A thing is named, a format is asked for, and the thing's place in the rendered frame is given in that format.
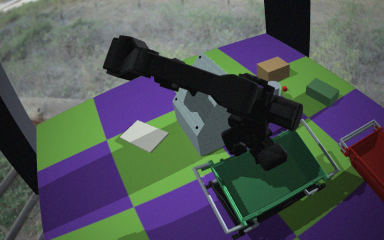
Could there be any tan box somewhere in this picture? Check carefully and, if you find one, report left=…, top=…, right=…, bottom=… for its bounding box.
left=256, top=57, right=290, bottom=82

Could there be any white flat panel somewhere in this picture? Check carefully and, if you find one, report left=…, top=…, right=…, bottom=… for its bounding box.
left=120, top=120, right=169, bottom=153

